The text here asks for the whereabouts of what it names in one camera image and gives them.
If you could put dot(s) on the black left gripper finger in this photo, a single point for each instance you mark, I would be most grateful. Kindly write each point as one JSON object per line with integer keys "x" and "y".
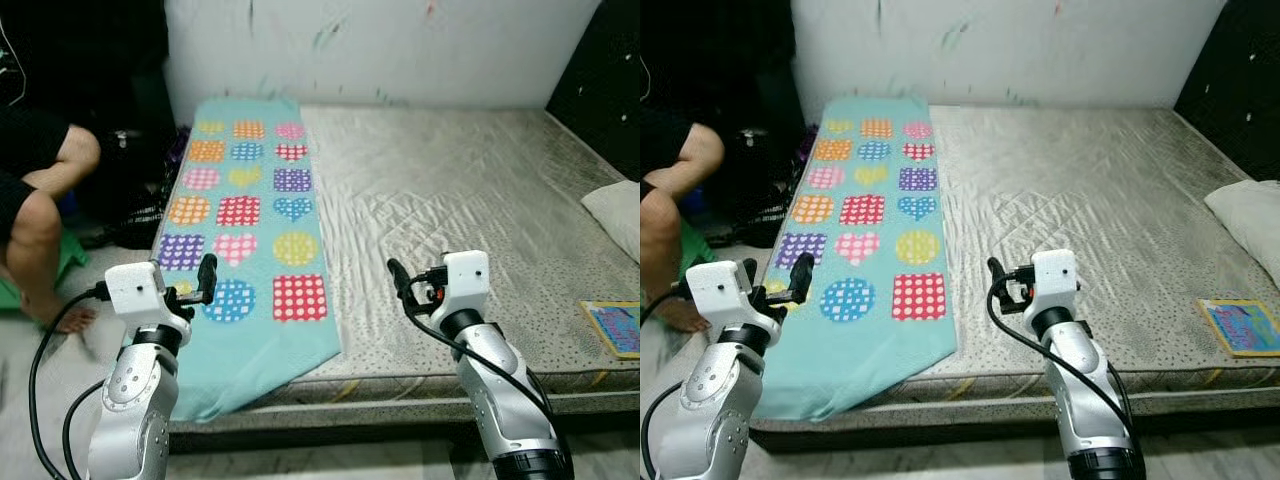
{"x": 802, "y": 273}
{"x": 749, "y": 270}
{"x": 208, "y": 274}

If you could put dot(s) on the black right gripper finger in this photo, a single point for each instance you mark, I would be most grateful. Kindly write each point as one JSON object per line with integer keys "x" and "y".
{"x": 1000, "y": 282}
{"x": 402, "y": 284}

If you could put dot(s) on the white pillow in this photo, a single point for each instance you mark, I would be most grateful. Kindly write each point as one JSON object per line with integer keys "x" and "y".
{"x": 618, "y": 215}
{"x": 1250, "y": 220}

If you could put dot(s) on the blue yellow children's picture book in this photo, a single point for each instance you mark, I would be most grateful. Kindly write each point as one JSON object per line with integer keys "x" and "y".
{"x": 1243, "y": 326}
{"x": 615, "y": 328}

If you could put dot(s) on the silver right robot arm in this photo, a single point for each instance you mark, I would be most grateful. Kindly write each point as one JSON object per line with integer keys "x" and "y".
{"x": 500, "y": 380}
{"x": 1080, "y": 380}

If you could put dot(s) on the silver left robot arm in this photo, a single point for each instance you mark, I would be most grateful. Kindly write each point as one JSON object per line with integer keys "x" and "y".
{"x": 710, "y": 400}
{"x": 135, "y": 400}

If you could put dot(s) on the green plastic stool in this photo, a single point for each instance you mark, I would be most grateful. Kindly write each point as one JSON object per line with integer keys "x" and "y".
{"x": 68, "y": 258}
{"x": 696, "y": 250}

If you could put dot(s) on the black patterned bag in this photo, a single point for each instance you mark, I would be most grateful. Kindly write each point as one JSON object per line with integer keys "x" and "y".
{"x": 140, "y": 205}
{"x": 760, "y": 200}

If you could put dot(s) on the teal mat with colourful shapes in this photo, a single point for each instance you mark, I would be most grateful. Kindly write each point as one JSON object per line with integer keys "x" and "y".
{"x": 880, "y": 340}
{"x": 260, "y": 330}

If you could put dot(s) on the white patterned mattress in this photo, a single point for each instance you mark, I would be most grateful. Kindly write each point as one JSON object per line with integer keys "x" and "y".
{"x": 1080, "y": 200}
{"x": 450, "y": 200}

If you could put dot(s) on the person in black shirt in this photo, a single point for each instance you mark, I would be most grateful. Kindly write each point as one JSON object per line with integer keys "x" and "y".
{"x": 35, "y": 230}
{"x": 665, "y": 230}

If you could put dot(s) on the dark tufted headboard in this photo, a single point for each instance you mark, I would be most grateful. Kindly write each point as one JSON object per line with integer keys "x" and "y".
{"x": 1235, "y": 80}
{"x": 600, "y": 80}

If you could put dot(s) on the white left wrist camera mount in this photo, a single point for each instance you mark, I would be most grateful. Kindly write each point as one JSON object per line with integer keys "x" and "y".
{"x": 135, "y": 290}
{"x": 718, "y": 290}

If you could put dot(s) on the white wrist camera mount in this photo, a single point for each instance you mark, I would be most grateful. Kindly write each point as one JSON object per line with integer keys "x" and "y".
{"x": 135, "y": 290}
{"x": 718, "y": 290}
{"x": 466, "y": 278}
{"x": 1056, "y": 276}

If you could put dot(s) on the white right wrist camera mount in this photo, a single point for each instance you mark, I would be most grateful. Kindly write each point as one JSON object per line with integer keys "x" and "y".
{"x": 466, "y": 278}
{"x": 1056, "y": 276}

